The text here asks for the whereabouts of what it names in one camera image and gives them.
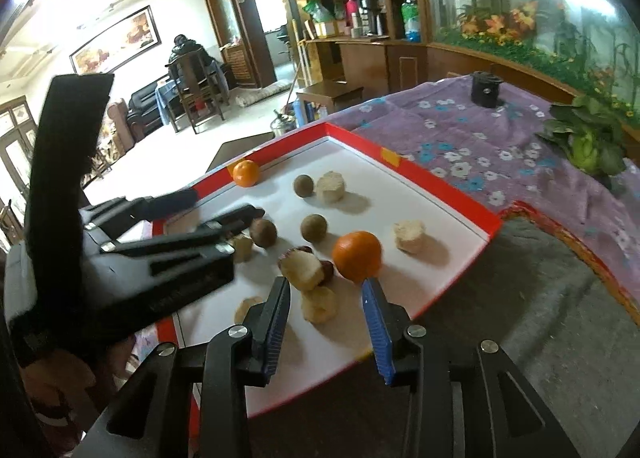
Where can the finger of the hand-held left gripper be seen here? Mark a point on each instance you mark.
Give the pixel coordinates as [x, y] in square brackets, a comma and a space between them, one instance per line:
[220, 228]
[170, 203]

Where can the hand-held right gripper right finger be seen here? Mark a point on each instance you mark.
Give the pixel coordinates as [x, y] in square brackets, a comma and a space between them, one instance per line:
[377, 333]

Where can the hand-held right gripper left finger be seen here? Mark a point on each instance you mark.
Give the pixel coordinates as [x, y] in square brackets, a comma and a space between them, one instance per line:
[277, 323]

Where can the peeled sugarcane piece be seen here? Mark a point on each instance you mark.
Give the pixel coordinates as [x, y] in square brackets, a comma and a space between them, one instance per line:
[330, 186]
[242, 247]
[248, 308]

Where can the brown longan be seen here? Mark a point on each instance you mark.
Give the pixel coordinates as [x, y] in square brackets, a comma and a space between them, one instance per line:
[314, 227]
[262, 232]
[303, 185]

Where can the pale pastry block front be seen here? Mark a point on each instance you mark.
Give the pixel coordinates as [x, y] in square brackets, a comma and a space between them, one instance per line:
[318, 303]

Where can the pale pastry block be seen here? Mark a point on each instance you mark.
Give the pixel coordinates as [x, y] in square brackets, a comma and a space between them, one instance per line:
[318, 303]
[409, 236]
[301, 269]

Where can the small orange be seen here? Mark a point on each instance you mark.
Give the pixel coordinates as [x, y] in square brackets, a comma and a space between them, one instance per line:
[246, 173]

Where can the large orange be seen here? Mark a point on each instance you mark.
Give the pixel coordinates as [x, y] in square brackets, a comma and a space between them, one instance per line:
[357, 256]

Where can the pale pastry block back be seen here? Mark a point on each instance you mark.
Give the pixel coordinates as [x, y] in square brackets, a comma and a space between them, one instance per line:
[409, 236]

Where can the red cardboard box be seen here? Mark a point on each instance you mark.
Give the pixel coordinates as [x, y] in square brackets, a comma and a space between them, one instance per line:
[425, 208]

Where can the person's left forearm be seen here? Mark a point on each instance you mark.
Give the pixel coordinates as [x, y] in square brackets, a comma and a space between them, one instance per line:
[50, 430]

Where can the person's left hand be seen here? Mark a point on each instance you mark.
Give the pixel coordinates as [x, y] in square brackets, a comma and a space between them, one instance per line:
[60, 373]

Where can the black sofa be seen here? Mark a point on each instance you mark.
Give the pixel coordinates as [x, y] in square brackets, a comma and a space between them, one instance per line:
[145, 105]

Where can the wooden chair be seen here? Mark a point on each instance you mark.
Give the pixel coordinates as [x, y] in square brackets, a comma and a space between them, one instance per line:
[195, 93]

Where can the grey felt mat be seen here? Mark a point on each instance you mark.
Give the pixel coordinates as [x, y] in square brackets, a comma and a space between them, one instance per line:
[525, 313]

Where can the small wooden table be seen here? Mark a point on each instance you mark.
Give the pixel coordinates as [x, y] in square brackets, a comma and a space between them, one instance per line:
[330, 95]

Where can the purple floral blanket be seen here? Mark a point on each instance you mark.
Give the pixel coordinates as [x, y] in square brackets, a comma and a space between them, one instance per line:
[475, 138]

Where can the wooden side cabinet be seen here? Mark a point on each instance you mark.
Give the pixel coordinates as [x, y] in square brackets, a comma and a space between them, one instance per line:
[360, 60]

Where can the green plastic bag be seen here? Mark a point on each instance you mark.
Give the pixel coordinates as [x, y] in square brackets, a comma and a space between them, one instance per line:
[317, 13]

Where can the red thermos bottle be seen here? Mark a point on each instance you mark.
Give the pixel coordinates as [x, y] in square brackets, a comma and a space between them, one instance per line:
[351, 13]

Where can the black thermos jug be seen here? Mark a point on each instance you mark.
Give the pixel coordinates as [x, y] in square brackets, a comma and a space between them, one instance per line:
[367, 10]

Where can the black cylindrical container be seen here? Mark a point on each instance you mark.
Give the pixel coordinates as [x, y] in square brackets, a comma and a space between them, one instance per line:
[485, 88]

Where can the green-label water bottle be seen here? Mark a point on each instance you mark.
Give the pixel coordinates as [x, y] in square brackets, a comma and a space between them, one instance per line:
[411, 18]

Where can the green leafy vegetable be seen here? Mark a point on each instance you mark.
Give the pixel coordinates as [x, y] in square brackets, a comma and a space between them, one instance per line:
[590, 138]

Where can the framed wall painting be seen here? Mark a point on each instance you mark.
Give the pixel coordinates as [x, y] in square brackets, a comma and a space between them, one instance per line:
[117, 38]

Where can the wooden partition rail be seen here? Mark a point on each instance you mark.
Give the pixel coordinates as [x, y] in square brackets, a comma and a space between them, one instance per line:
[500, 69]

